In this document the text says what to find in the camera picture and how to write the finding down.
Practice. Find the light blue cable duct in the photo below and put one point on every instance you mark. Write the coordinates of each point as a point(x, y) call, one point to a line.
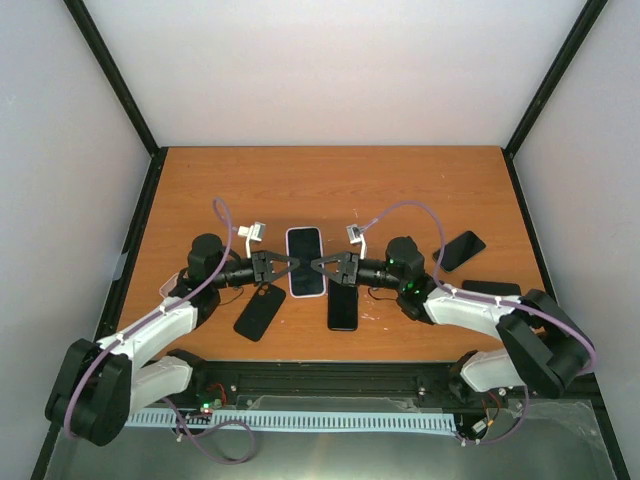
point(324, 422)

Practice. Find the controller board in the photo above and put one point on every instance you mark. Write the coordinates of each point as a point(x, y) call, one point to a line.
point(491, 407)
point(211, 398)

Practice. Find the black aluminium frame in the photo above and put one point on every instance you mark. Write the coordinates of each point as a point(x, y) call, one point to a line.
point(78, 10)

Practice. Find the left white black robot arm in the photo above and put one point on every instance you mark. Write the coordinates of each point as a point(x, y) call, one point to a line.
point(101, 383)

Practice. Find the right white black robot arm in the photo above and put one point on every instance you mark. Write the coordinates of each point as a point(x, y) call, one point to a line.
point(542, 348)

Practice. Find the left controller board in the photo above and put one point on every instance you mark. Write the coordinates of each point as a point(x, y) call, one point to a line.
point(211, 398)

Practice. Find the white phone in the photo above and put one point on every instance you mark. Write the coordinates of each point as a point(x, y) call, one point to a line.
point(305, 245)

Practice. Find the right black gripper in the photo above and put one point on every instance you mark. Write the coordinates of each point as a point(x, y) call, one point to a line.
point(349, 265)

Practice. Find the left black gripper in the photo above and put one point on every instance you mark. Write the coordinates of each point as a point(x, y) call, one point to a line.
point(263, 268)

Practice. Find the black case with ring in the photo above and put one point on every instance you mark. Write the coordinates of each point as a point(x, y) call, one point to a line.
point(259, 312)

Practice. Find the dark green phone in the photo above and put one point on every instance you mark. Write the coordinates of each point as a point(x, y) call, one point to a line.
point(458, 251)

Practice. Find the right controller board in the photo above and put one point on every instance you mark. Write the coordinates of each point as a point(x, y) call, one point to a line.
point(491, 407)

